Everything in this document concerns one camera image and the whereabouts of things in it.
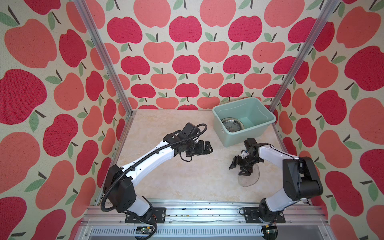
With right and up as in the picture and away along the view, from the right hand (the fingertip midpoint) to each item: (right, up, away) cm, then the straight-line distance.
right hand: (237, 170), depth 88 cm
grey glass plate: (+3, +28, +19) cm, 34 cm away
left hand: (-18, +13, -12) cm, 25 cm away
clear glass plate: (+6, -5, -2) cm, 9 cm away
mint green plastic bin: (+13, +31, +27) cm, 43 cm away
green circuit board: (-50, -24, -17) cm, 58 cm away
